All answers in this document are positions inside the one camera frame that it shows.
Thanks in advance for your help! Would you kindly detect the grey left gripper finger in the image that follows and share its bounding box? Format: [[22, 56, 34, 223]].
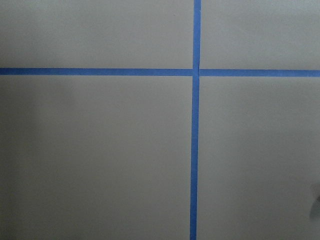
[[309, 182, 320, 218]]

